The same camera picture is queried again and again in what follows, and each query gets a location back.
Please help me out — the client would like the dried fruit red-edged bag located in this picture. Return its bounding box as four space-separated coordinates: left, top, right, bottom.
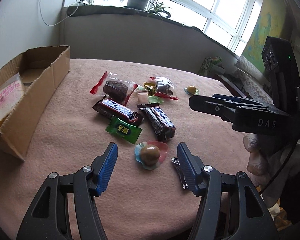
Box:
150 76 178 100

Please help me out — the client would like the black patterned candy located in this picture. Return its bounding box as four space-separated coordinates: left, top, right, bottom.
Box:
171 157 189 190

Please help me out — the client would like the green mint packet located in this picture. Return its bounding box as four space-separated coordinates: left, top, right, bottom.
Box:
148 95 164 104

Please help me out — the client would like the yellow candy packet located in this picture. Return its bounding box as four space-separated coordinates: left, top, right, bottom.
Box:
143 82 157 96

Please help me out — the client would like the pink candy packet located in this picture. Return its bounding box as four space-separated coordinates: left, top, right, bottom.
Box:
136 92 149 105

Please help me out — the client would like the round chocolate ball candy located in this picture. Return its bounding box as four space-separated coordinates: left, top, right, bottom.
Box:
134 141 168 170

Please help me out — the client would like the green candy packet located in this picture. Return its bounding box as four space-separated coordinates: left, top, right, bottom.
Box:
105 116 142 144

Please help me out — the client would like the Snickers bar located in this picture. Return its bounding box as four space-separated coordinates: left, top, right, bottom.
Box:
92 96 143 126

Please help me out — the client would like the dark date snack bag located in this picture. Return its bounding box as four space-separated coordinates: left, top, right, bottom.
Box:
90 71 138 106

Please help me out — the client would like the white bread packet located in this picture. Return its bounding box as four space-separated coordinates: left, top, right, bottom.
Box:
0 73 25 126

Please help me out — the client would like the dark red box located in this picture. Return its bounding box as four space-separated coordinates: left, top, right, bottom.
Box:
213 74 247 98

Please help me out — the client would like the lace covered side table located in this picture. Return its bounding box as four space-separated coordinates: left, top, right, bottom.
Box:
234 55 273 104

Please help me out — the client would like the green gift bag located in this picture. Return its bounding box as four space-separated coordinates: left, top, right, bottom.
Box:
198 56 225 77

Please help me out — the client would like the pink table cloth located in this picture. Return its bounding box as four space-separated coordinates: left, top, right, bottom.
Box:
0 59 249 239

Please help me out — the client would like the small trailing plant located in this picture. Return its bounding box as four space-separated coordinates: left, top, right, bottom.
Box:
147 1 171 18

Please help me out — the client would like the dark windowsill cover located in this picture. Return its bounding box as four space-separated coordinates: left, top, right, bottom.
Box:
63 5 239 61

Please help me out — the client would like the cardboard box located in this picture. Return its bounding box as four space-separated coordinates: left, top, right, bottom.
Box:
0 45 70 160

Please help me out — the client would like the white cabinet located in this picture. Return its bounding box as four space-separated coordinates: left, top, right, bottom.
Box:
0 0 63 68

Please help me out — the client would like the window frame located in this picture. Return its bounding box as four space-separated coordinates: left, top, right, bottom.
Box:
89 0 263 56

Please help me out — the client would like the yellow green wall map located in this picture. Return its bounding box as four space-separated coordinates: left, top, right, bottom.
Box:
243 0 286 72

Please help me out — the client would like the white hanging cable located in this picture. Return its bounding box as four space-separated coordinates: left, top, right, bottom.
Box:
38 0 80 27

